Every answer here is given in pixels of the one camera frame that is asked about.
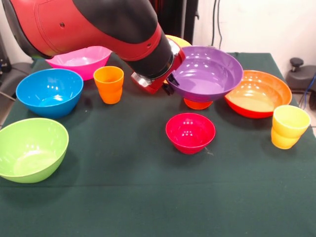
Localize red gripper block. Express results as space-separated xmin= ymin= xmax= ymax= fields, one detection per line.
xmin=130 ymin=39 xmax=187 ymax=97

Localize black device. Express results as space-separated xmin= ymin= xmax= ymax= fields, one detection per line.
xmin=0 ymin=37 xmax=11 ymax=74

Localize orange cup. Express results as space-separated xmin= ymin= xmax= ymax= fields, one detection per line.
xmin=93 ymin=66 xmax=124 ymax=105

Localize green bowl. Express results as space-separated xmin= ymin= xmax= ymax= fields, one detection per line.
xmin=0 ymin=118 xmax=70 ymax=184

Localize black hanging cables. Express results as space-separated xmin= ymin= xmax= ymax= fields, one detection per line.
xmin=210 ymin=0 xmax=224 ymax=53

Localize red-orange cup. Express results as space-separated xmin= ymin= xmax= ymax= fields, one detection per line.
xmin=184 ymin=98 xmax=214 ymax=111

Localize large yellow-orange bowl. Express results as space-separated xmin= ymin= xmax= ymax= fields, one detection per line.
xmin=164 ymin=34 xmax=192 ymax=47

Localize small crimson bowl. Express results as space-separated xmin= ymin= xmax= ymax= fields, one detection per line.
xmin=165 ymin=113 xmax=217 ymax=155

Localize blue bowl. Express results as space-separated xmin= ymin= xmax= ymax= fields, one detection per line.
xmin=15 ymin=68 xmax=84 ymax=119

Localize yellow cup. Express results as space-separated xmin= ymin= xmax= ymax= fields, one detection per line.
xmin=271 ymin=105 xmax=312 ymax=150

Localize purple bowl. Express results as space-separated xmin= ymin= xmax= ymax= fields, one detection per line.
xmin=166 ymin=46 xmax=244 ymax=103

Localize dark green tablecloth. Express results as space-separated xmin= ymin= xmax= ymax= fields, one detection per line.
xmin=0 ymin=51 xmax=316 ymax=237

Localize blue cable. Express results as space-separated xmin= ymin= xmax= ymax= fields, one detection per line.
xmin=302 ymin=74 xmax=316 ymax=109

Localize shallow red-orange bowl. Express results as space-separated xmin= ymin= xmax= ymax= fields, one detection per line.
xmin=224 ymin=70 xmax=293 ymax=119

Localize large pink bowl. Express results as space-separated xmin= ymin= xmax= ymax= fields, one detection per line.
xmin=45 ymin=45 xmax=113 ymax=81

